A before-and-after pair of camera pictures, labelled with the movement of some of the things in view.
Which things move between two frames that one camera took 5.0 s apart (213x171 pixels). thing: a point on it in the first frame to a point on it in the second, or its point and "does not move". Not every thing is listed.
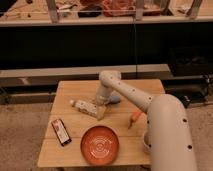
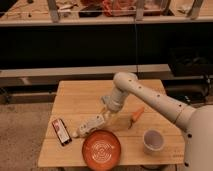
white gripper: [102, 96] to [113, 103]
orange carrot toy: [134, 117] does not move
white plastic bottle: [84, 106] to [96, 122]
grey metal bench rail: [48, 77] does not move
